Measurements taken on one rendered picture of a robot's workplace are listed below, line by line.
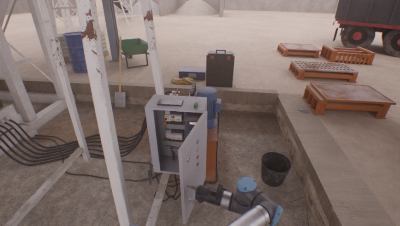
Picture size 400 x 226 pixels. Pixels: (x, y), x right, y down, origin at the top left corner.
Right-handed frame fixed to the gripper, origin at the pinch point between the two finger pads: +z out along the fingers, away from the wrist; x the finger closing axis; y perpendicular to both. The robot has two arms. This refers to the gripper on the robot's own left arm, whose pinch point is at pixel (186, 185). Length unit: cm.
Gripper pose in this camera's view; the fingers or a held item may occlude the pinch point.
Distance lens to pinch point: 120.8
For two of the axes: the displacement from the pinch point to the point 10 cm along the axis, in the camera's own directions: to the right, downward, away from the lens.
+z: -9.4, -1.6, 3.0
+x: 3.3, -4.3, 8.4
